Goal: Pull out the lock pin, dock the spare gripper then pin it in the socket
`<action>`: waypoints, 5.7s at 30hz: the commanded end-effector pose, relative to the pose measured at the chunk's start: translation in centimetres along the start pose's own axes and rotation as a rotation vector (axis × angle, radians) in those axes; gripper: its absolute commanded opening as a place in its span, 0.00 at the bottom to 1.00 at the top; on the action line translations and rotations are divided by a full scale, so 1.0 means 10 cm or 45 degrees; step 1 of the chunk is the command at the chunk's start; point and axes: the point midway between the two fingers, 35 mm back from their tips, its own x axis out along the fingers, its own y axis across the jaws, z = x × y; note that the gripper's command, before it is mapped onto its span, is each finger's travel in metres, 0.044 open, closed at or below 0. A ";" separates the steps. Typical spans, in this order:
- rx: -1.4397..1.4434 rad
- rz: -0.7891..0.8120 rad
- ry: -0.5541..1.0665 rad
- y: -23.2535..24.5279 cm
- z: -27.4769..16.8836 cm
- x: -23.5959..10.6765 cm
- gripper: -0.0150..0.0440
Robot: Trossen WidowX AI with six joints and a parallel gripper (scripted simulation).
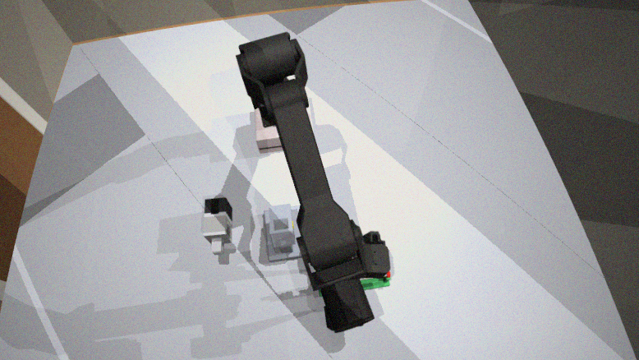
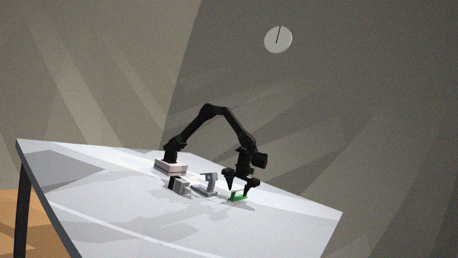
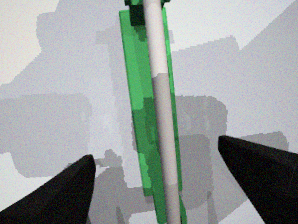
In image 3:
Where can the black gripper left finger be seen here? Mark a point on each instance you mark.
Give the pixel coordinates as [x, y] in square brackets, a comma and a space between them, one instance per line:
[65, 199]

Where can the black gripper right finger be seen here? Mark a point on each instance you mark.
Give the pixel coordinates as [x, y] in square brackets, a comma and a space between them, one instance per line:
[268, 176]

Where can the grey tapered pin with red cap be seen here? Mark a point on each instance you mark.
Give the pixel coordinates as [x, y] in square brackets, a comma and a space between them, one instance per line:
[158, 60]

